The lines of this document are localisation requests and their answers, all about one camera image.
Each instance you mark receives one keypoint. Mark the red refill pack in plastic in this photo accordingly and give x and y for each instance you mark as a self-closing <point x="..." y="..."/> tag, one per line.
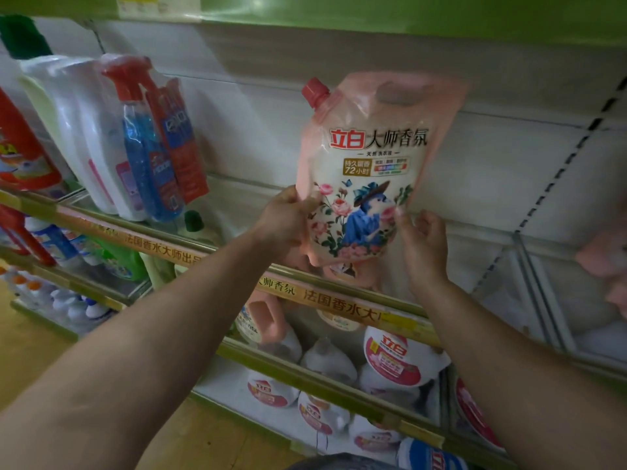
<point x="181" y="146"/>

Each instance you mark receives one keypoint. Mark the pink detergent jug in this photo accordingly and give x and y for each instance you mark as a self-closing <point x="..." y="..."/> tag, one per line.
<point x="262" y="318"/>

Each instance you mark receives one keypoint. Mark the person's left hand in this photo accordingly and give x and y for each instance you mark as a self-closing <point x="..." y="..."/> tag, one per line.
<point x="281" y="222"/>

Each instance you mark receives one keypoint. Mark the blue spray bottle red trigger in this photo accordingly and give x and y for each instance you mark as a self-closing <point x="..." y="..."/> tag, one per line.
<point x="147" y="161"/>

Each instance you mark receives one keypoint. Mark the green shelf header board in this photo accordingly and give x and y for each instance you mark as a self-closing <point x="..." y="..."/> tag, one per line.
<point x="392" y="14"/>

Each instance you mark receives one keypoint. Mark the large white detergent bottle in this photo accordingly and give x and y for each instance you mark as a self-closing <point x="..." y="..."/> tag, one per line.
<point x="81" y="132"/>

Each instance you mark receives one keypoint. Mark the person's right hand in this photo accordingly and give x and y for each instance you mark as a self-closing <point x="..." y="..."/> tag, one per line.
<point x="427" y="254"/>

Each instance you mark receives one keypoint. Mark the gold shelf edge label strip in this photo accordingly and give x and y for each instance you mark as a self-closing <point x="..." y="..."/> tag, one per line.
<point x="338" y="303"/>

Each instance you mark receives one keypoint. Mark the blue white spray bottle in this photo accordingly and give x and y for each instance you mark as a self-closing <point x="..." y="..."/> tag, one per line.
<point x="54" y="242"/>

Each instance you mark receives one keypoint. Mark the row of small white bottles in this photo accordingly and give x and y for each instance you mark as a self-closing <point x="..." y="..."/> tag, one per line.
<point x="59" y="301"/>

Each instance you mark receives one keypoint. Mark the person's left forearm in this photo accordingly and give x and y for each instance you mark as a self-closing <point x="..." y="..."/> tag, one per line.
<point x="127" y="357"/>

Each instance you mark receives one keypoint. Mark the pink floral detergent refill pouch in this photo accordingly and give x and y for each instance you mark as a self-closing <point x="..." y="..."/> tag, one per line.
<point x="372" y="156"/>

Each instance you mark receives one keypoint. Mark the group of white detergent jugs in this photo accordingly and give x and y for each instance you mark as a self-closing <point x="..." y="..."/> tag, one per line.
<point x="397" y="362"/>

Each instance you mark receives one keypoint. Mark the slotted white shelf upright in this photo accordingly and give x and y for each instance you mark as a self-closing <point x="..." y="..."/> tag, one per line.
<point x="563" y="166"/>

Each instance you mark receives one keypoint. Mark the person's left thumb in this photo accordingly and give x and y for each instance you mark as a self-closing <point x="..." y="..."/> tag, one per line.
<point x="308" y="204"/>

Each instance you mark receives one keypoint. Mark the white paper shelf sign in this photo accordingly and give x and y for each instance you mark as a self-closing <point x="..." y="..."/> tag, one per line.
<point x="156" y="5"/>

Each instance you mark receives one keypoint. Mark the green cleaner bottle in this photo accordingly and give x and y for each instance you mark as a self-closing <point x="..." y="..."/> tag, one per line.
<point x="122" y="261"/>

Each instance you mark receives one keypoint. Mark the dark green bottle cap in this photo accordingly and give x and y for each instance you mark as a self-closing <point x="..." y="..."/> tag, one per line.
<point x="22" y="36"/>

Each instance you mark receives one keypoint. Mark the blue and white detergent bottle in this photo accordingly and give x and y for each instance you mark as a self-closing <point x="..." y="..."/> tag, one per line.
<point x="426" y="457"/>

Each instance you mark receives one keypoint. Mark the person's right thumb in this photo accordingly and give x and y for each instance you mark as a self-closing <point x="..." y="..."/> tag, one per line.
<point x="404" y="226"/>

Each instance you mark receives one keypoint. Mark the white bottle with green cap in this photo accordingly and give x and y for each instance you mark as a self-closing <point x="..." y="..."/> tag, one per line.
<point x="196" y="227"/>

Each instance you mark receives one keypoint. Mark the green-gold shelf edge rail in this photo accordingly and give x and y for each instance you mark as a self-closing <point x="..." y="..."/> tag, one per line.
<point x="323" y="386"/>

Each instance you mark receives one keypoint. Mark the clear shelf divider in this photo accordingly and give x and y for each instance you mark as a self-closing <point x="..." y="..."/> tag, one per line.
<point x="543" y="298"/>

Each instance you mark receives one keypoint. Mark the person's right forearm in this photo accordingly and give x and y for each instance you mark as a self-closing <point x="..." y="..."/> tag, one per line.
<point x="509" y="386"/>

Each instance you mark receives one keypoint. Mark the red cleaner bottle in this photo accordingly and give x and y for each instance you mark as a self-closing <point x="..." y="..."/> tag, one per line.
<point x="22" y="151"/>

